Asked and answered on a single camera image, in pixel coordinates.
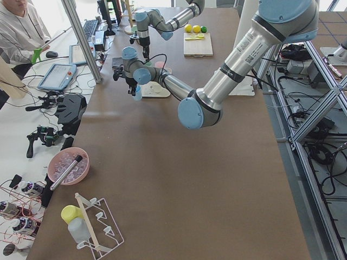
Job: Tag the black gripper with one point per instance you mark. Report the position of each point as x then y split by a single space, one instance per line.
130 82
144 43

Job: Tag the light blue cup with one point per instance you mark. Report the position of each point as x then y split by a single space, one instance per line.
138 93

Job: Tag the green cup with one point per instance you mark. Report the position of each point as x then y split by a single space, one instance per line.
147 64

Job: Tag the pink cup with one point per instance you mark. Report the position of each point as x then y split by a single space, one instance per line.
160 64

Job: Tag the white cup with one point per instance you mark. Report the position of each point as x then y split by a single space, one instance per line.
154 87

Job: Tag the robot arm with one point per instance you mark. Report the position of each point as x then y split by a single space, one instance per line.
274 22
153 18

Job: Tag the beige rabbit tray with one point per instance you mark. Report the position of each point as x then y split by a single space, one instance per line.
148 93

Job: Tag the wooden cup stand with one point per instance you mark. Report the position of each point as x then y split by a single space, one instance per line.
127 14

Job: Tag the grey folded cloth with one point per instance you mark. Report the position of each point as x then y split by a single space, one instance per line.
117 62

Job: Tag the yellow plastic knife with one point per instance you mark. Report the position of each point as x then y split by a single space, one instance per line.
194 39

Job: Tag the wooden cutting board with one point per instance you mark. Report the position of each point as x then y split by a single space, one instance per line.
200 48

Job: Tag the whole lemon upper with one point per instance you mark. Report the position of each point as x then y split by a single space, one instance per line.
196 29

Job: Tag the black monitor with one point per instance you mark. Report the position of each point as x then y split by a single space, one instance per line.
112 25

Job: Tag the black keyboard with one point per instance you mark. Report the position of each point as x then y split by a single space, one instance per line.
89 28

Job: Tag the green lime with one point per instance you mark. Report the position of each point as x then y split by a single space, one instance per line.
204 29

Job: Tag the blue teach pendant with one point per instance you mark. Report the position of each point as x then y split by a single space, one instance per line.
76 55
58 77

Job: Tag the seated person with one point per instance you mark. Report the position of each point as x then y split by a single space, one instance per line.
22 32

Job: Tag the yellow cup on rack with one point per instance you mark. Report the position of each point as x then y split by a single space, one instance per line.
71 212

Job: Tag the grey cup on rack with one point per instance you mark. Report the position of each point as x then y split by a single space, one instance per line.
79 230

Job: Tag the aluminium frame post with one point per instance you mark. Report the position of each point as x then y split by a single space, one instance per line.
70 9

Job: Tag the metal ice scoop handle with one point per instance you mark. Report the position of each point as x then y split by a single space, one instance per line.
61 178

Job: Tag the white wire drying rack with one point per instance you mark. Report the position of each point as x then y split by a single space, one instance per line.
102 226

